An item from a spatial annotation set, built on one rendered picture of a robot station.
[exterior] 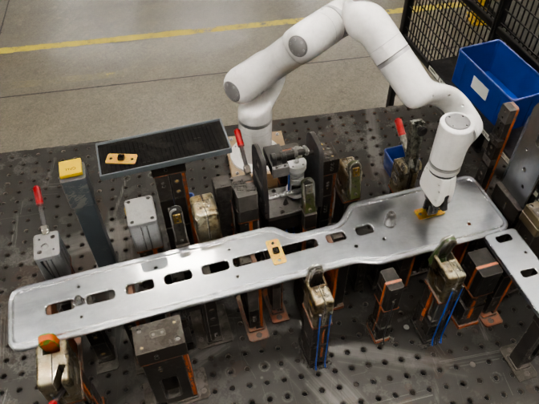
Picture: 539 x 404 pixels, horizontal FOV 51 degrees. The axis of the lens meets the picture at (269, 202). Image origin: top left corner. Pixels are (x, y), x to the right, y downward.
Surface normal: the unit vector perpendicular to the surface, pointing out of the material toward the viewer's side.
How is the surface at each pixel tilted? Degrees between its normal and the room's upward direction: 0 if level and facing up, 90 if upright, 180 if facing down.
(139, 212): 0
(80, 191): 90
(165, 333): 0
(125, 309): 0
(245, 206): 90
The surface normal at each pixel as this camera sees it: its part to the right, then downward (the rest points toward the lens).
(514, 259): -0.01, -0.66
